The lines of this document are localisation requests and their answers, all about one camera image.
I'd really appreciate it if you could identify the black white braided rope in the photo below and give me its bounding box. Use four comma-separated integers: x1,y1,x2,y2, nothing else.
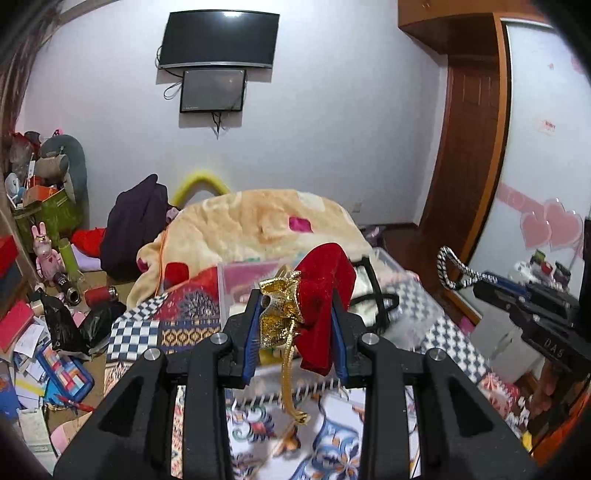
435,245,484,292

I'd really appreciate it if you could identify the black and white pouch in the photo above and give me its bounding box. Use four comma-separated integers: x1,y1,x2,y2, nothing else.
349,256,400,335

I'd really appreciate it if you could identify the red velvet drawstring pouch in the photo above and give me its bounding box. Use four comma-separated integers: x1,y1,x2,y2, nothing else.
259,243,356,425

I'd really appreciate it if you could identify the blue pencil case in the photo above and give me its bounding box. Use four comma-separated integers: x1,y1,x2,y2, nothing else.
35,342,94,403

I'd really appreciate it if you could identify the black plastic bag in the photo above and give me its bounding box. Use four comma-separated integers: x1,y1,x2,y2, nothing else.
40,293,126,359

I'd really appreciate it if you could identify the white wardrobe sliding door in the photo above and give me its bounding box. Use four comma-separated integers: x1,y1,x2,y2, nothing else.
470,20,590,293

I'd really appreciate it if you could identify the patterned colourful bed sheet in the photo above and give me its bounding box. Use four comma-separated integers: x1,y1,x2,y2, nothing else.
105,268,528,479

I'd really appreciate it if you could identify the red thermos bottle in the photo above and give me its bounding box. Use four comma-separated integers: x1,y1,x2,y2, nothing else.
84,285,118,308

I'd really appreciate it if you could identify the clear plastic storage bin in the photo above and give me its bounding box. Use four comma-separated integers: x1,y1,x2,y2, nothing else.
217,248,419,326

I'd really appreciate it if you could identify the stack of red books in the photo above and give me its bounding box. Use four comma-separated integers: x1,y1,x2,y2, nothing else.
0,235,33,360

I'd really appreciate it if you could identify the pink rabbit figurine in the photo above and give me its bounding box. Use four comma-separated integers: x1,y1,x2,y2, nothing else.
31,221,65,286

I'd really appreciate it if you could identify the dark purple clothing pile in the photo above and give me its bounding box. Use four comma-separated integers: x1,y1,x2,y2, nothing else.
100,174,169,281

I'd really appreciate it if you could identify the green cardboard box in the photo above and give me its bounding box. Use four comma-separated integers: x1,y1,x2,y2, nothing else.
12,189,84,253

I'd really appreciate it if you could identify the beige patterned fleece blanket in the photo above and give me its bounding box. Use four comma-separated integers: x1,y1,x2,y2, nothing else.
126,189,373,309

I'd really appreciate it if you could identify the yellow foam arch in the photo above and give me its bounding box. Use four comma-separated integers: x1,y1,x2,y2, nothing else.
169,169,230,209

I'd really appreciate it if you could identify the grey plush shark toy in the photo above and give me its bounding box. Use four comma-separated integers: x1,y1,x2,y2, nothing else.
34,134,87,204

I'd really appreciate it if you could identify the brown wooden door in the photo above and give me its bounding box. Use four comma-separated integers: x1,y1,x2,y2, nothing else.
421,13,507,278

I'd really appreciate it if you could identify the small wall monitor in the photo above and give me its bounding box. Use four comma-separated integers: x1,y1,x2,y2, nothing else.
179,68,246,113

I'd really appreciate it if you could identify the large wall television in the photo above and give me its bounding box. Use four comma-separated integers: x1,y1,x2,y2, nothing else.
159,9,280,69

